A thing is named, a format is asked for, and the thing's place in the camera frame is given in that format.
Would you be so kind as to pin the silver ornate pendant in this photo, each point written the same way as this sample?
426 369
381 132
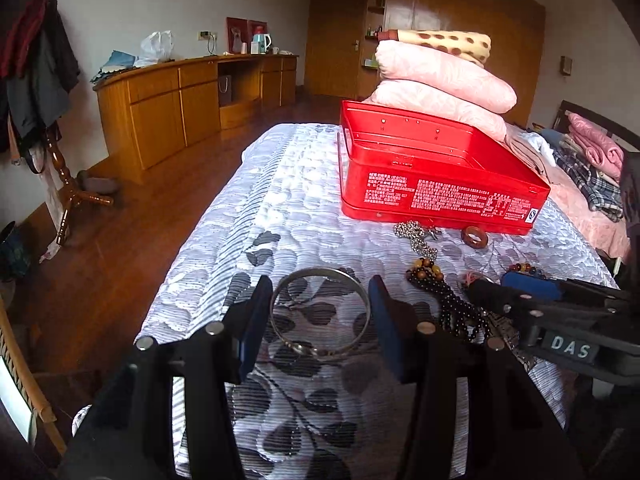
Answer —
507 342

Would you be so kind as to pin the dark slippers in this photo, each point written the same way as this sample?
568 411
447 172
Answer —
100 184

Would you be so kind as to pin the wooden coat stand with clothes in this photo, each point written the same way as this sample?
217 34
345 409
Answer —
37 70

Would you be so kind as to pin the grey leaf-print quilted bedspread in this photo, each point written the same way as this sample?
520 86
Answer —
280 210

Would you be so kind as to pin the folded pink quilt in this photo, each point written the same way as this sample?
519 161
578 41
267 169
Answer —
440 107
440 72

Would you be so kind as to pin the wooden wardrobe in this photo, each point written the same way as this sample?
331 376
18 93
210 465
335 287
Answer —
450 5

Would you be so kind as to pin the wicker chair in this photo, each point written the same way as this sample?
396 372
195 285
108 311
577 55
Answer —
20 380

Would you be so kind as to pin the blue cloth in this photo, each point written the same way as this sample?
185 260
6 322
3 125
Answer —
115 65

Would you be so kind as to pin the small wall fixture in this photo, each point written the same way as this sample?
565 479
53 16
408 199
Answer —
566 66

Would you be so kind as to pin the red photo frame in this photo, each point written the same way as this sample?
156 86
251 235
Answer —
236 35
257 27

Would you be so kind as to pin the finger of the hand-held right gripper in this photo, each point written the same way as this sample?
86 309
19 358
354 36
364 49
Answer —
500 302
530 285

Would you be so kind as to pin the beige blanket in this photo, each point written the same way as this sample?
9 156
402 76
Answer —
525 155

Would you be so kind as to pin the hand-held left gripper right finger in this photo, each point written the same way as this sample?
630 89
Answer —
387 330

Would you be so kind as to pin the teal electric kettle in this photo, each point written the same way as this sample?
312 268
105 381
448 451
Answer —
261 44

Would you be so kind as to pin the white cloth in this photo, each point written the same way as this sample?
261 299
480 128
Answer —
542 145

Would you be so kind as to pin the folded pink blanket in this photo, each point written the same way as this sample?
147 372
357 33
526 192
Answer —
597 140

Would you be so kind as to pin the grey gift bag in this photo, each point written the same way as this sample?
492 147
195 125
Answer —
225 91

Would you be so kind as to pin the plaid folded clothes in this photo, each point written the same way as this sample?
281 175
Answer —
590 180

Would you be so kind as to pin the dark wooden headboard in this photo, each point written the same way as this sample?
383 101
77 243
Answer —
600 117

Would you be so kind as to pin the bed with pink cover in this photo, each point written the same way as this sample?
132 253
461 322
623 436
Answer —
590 215

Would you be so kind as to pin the red tin box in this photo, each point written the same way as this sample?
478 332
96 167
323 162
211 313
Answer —
440 200

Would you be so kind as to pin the wooden coat rack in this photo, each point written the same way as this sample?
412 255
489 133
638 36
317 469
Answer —
65 180

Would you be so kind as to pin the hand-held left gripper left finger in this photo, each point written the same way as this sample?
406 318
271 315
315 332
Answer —
252 325

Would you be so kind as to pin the wall socket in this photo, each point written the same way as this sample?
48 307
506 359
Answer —
205 35

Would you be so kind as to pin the white plastic bag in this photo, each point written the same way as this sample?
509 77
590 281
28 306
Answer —
156 47

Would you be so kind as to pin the wooden sideboard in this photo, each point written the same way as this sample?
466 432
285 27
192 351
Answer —
155 115

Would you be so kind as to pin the yellow brown-spotted blanket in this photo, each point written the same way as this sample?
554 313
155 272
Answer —
450 42

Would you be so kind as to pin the silver bangle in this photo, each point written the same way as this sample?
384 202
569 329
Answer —
327 355

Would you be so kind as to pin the dark bag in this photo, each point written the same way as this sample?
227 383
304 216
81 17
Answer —
12 252

